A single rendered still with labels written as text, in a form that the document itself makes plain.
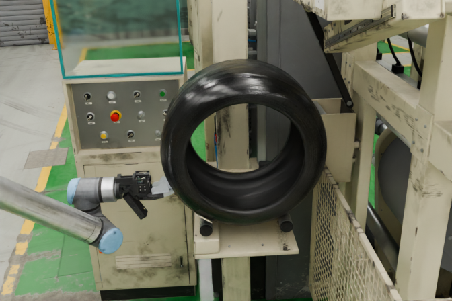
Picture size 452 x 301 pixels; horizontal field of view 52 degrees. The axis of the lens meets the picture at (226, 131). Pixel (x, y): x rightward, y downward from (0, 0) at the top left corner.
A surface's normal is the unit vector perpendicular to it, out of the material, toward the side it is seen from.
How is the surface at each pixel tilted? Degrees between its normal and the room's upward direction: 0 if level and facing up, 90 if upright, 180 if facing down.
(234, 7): 90
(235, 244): 0
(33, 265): 0
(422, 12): 72
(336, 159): 90
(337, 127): 90
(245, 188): 35
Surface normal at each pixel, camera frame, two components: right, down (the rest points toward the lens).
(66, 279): -0.03, -0.93
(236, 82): -0.05, -0.44
